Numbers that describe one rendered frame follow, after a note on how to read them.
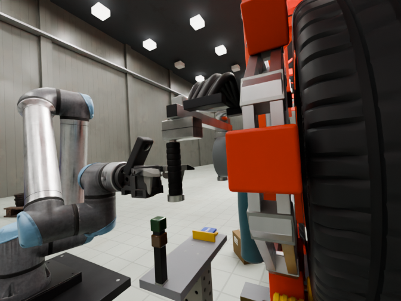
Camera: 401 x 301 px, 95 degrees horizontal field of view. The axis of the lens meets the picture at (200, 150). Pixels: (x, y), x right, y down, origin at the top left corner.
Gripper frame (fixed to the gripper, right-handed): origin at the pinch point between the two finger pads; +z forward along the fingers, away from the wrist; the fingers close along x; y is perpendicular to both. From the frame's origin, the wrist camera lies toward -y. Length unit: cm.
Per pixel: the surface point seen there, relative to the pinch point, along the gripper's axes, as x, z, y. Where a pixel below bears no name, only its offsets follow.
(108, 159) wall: -492, -688, -7
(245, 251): -25.2, 8.3, 31.3
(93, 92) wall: -440, -691, -284
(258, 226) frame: 9.9, 19.9, 8.3
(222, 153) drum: -10.8, 7.4, -3.2
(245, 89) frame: 9.8, 19.3, -12.8
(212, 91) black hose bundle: 3.7, 11.2, -16.0
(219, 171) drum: -12.3, 5.5, 2.2
